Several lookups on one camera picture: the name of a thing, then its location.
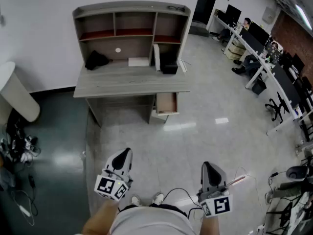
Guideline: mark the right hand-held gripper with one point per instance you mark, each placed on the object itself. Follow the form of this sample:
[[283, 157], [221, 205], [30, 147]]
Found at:
[[217, 204]]

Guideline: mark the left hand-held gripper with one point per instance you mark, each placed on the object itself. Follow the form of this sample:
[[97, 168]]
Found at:
[[110, 186]]

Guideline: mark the tan wooden drawer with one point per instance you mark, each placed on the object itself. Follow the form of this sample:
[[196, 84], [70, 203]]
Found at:
[[166, 101]]

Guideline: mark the person's right forearm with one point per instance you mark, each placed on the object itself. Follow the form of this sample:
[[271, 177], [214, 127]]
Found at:
[[209, 226]]

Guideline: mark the person's left forearm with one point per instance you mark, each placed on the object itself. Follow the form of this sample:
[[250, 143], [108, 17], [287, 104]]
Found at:
[[100, 219]]

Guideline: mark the person's left shoe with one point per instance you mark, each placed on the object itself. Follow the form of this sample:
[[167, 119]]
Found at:
[[136, 200]]

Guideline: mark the person's shoe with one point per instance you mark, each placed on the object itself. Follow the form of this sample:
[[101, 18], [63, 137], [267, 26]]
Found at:
[[158, 197], [136, 200]]

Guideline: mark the person's left leg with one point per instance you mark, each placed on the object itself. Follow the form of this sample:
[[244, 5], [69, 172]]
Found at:
[[128, 207]]

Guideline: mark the person's leg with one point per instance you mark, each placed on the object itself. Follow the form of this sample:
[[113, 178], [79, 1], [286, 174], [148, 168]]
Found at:
[[168, 207], [128, 207]]

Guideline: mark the person's right shoe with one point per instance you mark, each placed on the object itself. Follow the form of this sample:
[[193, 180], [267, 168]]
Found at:
[[158, 197]]

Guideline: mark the person's right leg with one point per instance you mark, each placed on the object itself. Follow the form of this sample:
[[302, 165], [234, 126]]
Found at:
[[168, 207]]

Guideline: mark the person's white shirt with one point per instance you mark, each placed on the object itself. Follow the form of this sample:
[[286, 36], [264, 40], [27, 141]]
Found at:
[[151, 224]]

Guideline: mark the grey wooden desk with hutch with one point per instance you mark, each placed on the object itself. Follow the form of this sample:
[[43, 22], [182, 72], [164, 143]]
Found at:
[[132, 82]]

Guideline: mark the black round device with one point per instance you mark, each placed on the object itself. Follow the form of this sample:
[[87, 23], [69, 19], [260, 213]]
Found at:
[[297, 172]]

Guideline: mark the black power adapter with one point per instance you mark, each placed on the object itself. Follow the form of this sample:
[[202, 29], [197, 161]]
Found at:
[[31, 181]]

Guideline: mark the black office chair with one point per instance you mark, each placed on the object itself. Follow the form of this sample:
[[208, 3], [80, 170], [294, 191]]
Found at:
[[277, 106]]

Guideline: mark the black waste bin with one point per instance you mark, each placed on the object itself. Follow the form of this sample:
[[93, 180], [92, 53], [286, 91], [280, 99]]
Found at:
[[259, 87]]

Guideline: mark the white flat box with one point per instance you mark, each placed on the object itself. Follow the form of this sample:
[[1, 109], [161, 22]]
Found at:
[[138, 62]]

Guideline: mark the white power strip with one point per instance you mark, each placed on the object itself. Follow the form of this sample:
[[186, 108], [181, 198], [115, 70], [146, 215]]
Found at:
[[25, 210]]

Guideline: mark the black cloth bag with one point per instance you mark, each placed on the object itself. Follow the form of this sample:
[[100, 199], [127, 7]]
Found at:
[[96, 60]]

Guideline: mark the black box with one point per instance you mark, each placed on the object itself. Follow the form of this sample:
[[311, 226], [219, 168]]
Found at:
[[170, 66]]

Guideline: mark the white round grommet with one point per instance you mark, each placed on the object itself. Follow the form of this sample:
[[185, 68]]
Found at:
[[118, 50]]

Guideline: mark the white thin board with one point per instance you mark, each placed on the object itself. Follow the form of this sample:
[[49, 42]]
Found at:
[[184, 65]]

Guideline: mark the black desk divider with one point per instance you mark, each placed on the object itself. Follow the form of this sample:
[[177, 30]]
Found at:
[[253, 43], [287, 86]]

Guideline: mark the long white office desk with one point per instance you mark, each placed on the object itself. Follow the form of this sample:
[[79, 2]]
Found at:
[[269, 72]]

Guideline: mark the white cylindrical stand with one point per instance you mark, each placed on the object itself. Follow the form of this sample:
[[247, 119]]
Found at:
[[17, 92]]

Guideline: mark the beige storage crates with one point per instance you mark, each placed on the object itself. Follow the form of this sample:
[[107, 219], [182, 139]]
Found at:
[[234, 50]]

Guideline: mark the sticker-covered laptop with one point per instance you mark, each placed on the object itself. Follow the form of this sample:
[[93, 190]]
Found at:
[[274, 53]]

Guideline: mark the grey pillar base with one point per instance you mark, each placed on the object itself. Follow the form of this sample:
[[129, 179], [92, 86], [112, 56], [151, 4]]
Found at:
[[199, 29]]

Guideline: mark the black monitor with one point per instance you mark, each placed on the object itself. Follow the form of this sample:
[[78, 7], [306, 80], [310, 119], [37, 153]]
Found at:
[[233, 15], [259, 32]]

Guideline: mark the black eyeglasses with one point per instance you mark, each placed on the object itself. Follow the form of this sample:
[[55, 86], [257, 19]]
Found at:
[[176, 8]]

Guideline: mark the black pillar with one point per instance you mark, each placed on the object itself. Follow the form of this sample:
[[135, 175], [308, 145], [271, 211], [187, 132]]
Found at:
[[206, 1]]

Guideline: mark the ceiling light strip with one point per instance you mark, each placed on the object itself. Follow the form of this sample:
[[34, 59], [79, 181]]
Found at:
[[303, 16]]

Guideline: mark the grey wall cabinet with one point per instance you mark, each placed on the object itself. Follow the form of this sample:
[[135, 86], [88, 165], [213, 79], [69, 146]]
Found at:
[[269, 15]]

